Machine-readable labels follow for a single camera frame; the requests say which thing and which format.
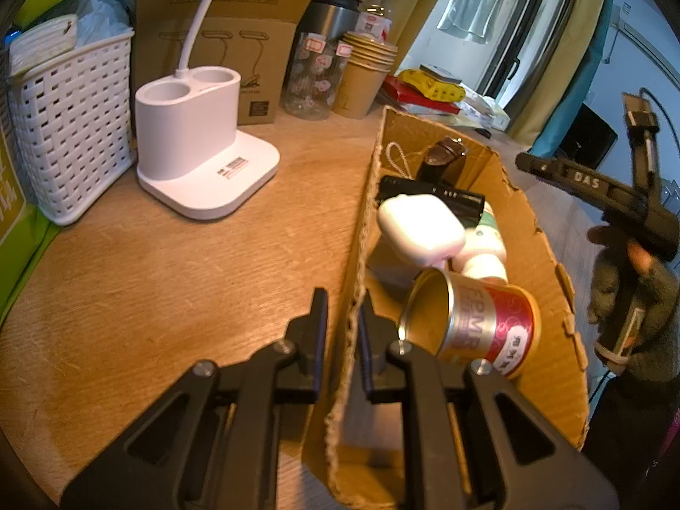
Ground stack of paper cups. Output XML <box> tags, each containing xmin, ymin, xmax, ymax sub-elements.
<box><xmin>332</xmin><ymin>31</ymin><xmax>399</xmax><ymax>120</ymax></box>

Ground brown strap wristwatch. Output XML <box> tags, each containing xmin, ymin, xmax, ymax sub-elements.
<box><xmin>414</xmin><ymin>137</ymin><xmax>471</xmax><ymax>184</ymax></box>

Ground person's right forearm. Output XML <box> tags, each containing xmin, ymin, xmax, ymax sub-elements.
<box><xmin>581</xmin><ymin>372</ymin><xmax>680</xmax><ymax>495</ymax></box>

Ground black box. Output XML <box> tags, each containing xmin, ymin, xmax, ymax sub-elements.
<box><xmin>560</xmin><ymin>103</ymin><xmax>620</xmax><ymax>171</ymax></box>

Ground yellow curtain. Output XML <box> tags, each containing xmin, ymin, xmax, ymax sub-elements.
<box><xmin>504</xmin><ymin>0</ymin><xmax>606</xmax><ymax>142</ymax></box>
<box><xmin>348</xmin><ymin>0</ymin><xmax>463</xmax><ymax>72</ymax></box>

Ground white medicine bottle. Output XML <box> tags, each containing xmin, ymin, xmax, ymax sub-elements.
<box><xmin>451</xmin><ymin>207</ymin><xmax>509</xmax><ymax>285</ymax></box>

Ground yellow packet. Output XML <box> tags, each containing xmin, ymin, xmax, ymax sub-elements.
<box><xmin>397</xmin><ymin>68</ymin><xmax>467</xmax><ymax>103</ymax></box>

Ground white desk lamp base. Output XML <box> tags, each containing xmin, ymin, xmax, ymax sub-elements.
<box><xmin>134</xmin><ymin>0</ymin><xmax>281</xmax><ymax>221</ymax></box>

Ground white braided cord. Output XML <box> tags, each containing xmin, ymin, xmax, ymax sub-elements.
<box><xmin>383</xmin><ymin>141</ymin><xmax>412</xmax><ymax>181</ymax></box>

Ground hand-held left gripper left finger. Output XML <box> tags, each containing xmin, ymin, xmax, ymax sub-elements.
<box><xmin>59</xmin><ymin>287</ymin><xmax>329</xmax><ymax>510</ymax></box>

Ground stainless steel pot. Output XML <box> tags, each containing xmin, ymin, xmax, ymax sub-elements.
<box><xmin>305</xmin><ymin>0</ymin><xmax>365</xmax><ymax>43</ymax></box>

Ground white woven plastic basket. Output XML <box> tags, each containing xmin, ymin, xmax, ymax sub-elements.
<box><xmin>8</xmin><ymin>29</ymin><xmax>136</xmax><ymax>227</ymax></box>

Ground person's right hand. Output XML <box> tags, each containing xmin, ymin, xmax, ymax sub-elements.
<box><xmin>587</xmin><ymin>223</ymin><xmax>680</xmax><ymax>383</ymax></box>

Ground teal curtain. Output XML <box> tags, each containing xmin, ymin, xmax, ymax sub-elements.
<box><xmin>528</xmin><ymin>0</ymin><xmax>620</xmax><ymax>157</ymax></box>

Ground white plastic bag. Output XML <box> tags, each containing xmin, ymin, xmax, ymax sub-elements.
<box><xmin>77</xmin><ymin>0</ymin><xmax>133</xmax><ymax>46</ymax></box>

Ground flat cardboard lamp packaging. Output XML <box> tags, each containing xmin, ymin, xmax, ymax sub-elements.
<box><xmin>130</xmin><ymin>0</ymin><xmax>325</xmax><ymax>125</ymax></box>

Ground flower print glass jar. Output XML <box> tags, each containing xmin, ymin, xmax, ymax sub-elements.
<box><xmin>281</xmin><ymin>32</ymin><xmax>351</xmax><ymax>120</ymax></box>

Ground green packet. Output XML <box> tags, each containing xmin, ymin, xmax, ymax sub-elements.
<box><xmin>0</xmin><ymin>111</ymin><xmax>54</xmax><ymax>325</ymax></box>

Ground white earbuds case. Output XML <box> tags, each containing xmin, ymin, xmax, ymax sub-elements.
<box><xmin>377</xmin><ymin>195</ymin><xmax>467</xmax><ymax>266</ymax></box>

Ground white tissue packs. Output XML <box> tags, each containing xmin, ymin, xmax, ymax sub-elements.
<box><xmin>457</xmin><ymin>93</ymin><xmax>513</xmax><ymax>131</ymax></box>

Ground cardboard box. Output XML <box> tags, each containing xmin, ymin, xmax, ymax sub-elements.
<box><xmin>303</xmin><ymin>105</ymin><xmax>592</xmax><ymax>508</ymax></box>

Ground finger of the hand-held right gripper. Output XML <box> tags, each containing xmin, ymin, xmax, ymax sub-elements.
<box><xmin>514</xmin><ymin>151</ymin><xmax>662</xmax><ymax>224</ymax></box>

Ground hanging white towel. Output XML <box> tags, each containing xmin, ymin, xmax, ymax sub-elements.
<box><xmin>438</xmin><ymin>0</ymin><xmax>519</xmax><ymax>43</ymax></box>

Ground black flashlight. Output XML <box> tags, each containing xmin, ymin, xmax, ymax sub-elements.
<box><xmin>378</xmin><ymin>175</ymin><xmax>485</xmax><ymax>227</ymax></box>

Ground red and gold tin can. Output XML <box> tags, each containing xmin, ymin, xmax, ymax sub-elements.
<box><xmin>397</xmin><ymin>268</ymin><xmax>541</xmax><ymax>380</ymax></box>

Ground black sliding door frame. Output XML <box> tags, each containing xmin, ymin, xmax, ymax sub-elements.
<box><xmin>481</xmin><ymin>0</ymin><xmax>582</xmax><ymax>112</ymax></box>

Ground clear plastic water bottle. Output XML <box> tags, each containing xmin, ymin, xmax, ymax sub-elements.
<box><xmin>358</xmin><ymin>0</ymin><xmax>399</xmax><ymax>46</ymax></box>

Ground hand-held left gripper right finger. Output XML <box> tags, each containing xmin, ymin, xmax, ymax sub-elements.
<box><xmin>358</xmin><ymin>295</ymin><xmax>620</xmax><ymax>510</ymax></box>

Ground white napkin pack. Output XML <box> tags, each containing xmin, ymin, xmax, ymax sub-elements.
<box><xmin>9</xmin><ymin>13</ymin><xmax>80</xmax><ymax>76</ymax></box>

